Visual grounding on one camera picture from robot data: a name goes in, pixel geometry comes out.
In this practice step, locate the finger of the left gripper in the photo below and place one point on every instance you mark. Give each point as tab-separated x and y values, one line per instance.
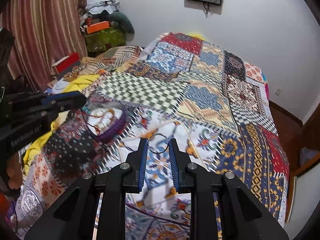
70	98
51	112

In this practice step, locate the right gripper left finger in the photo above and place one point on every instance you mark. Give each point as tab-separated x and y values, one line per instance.
142	157

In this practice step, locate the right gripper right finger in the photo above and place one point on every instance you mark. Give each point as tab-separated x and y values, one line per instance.
173	150

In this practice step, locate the silver ring bangle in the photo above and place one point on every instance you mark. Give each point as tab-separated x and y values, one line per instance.
158	143

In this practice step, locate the person's left hand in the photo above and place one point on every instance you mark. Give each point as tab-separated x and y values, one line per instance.
14	172

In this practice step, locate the red box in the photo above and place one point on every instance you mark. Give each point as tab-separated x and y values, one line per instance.
61	65

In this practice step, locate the purple heart-shaped tin box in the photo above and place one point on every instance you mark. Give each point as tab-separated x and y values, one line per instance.
104	119

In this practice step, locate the colourful patchwork bedspread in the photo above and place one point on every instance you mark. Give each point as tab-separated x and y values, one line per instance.
215	105

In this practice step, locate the green patterned box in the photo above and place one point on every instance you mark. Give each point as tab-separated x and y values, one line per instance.
103	40

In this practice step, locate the orange box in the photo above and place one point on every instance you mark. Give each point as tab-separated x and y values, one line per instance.
97	27

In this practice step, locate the striped brown curtain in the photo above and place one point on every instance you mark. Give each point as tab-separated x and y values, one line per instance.
45	31

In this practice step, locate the dark green cushion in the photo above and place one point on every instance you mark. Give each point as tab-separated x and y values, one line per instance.
120	18

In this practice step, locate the grey clothes pile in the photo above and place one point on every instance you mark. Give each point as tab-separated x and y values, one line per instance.
96	7

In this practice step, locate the wooden door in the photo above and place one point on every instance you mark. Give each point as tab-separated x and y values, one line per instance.
310	139

